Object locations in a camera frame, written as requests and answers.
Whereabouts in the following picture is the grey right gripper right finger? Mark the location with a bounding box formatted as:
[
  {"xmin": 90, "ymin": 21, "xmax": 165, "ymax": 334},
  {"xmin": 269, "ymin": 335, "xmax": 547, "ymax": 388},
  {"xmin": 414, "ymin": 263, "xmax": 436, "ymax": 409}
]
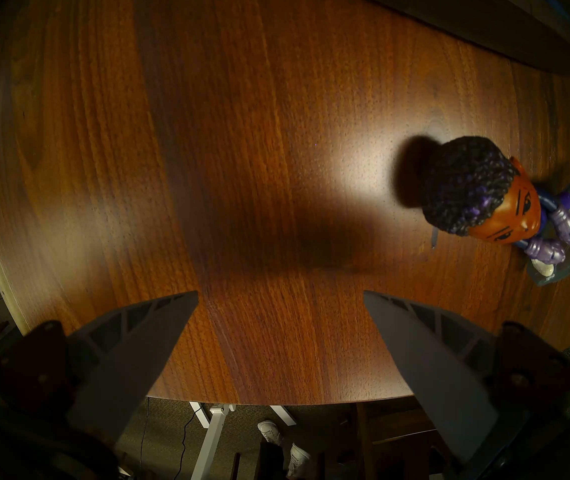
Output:
[{"xmin": 363, "ymin": 290, "xmax": 570, "ymax": 465}]

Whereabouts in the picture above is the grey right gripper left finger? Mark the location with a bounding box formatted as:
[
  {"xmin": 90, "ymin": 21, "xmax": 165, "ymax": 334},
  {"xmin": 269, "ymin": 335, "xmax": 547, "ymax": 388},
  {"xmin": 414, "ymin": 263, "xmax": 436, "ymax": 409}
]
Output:
[{"xmin": 0, "ymin": 290, "xmax": 199, "ymax": 443}]

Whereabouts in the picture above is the purple suit toy figure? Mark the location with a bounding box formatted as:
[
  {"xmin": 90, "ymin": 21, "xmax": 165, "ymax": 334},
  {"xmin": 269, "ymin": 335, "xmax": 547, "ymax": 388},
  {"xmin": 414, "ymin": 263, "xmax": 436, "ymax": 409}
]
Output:
[{"xmin": 419, "ymin": 135, "xmax": 570, "ymax": 288}]

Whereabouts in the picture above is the white metal stand leg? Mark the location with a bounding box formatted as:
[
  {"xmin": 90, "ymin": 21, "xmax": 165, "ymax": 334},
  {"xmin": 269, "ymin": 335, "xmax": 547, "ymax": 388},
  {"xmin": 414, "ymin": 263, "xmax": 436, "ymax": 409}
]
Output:
[{"xmin": 189, "ymin": 401, "xmax": 296, "ymax": 480}]

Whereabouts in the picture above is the white sneaker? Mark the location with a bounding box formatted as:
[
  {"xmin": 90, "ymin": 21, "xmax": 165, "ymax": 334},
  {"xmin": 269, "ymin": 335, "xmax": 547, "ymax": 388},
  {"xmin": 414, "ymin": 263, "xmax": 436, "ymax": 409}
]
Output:
[
  {"xmin": 257, "ymin": 419, "xmax": 283, "ymax": 447},
  {"xmin": 285, "ymin": 442, "xmax": 312, "ymax": 478}
]

